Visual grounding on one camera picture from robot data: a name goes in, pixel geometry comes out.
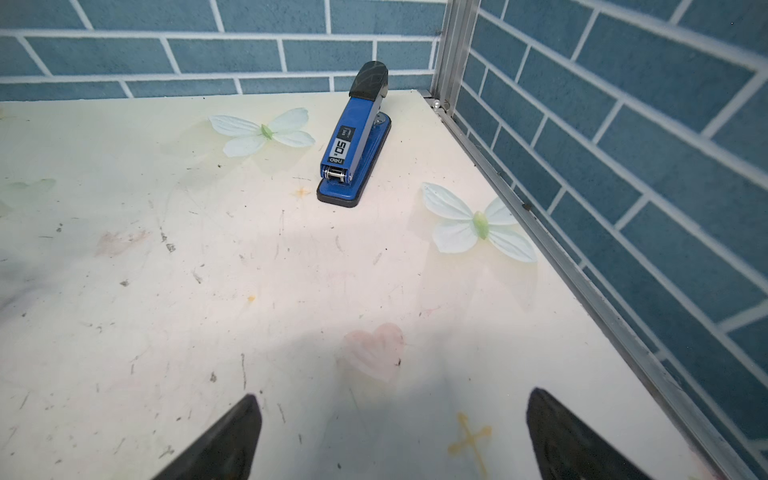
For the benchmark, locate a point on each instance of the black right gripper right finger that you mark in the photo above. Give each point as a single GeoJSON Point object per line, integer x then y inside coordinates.
{"type": "Point", "coordinates": [567, 448]}

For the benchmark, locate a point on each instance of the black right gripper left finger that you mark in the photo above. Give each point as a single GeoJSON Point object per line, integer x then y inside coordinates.
{"type": "Point", "coordinates": [226, 450]}

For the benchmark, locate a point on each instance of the aluminium corner frame post right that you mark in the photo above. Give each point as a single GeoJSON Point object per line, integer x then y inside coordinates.
{"type": "Point", "coordinates": [454, 45]}

